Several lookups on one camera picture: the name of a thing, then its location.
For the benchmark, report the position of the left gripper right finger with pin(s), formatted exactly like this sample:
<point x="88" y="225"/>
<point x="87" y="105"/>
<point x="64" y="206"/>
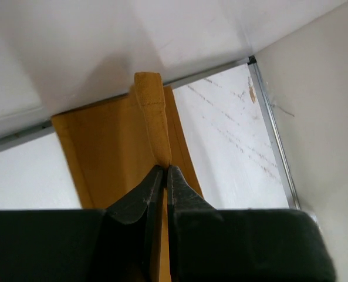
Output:
<point x="189" y="215"/>

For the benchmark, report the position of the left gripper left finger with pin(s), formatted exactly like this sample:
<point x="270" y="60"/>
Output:
<point x="132" y="237"/>

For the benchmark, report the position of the brown trousers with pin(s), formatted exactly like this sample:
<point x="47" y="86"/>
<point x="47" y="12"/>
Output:
<point x="111" y="146"/>

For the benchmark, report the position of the aluminium side rail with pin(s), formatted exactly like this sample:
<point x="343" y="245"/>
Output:
<point x="274" y="136"/>

